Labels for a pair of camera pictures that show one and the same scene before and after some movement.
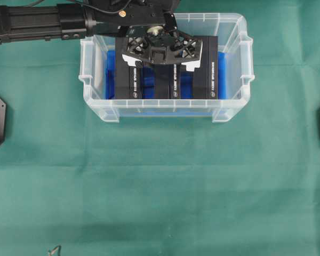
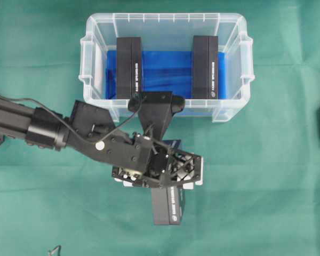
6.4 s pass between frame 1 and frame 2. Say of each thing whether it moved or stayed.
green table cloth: stayed
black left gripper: moved
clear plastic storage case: stayed
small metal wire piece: stayed
